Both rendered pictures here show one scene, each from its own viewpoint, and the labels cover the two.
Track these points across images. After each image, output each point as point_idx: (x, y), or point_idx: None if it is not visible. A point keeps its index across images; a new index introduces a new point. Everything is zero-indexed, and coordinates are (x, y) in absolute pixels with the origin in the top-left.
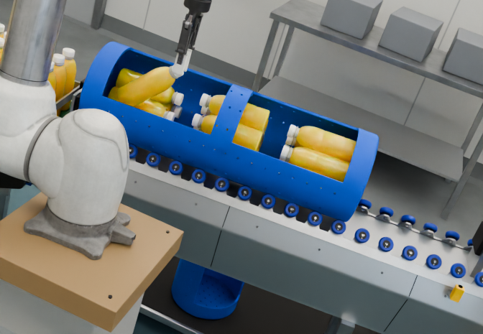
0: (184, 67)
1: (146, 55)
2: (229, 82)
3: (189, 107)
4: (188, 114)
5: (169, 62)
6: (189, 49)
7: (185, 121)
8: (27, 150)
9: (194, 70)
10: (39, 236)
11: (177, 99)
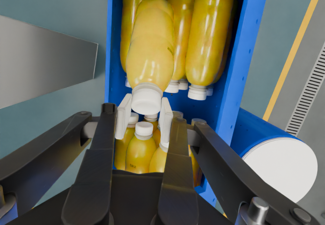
0: (160, 115)
1: (241, 12)
2: (207, 183)
3: (220, 102)
4: (214, 102)
5: (230, 67)
6: (163, 136)
7: (207, 98)
8: None
9: (220, 121)
10: None
11: (189, 92)
